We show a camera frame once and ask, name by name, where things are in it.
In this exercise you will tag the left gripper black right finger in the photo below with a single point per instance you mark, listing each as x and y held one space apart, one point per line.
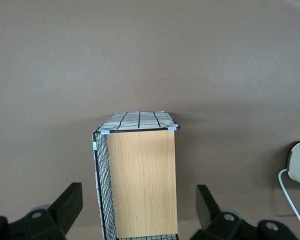
222 225

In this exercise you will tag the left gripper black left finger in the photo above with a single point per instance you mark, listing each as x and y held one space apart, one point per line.
45 225

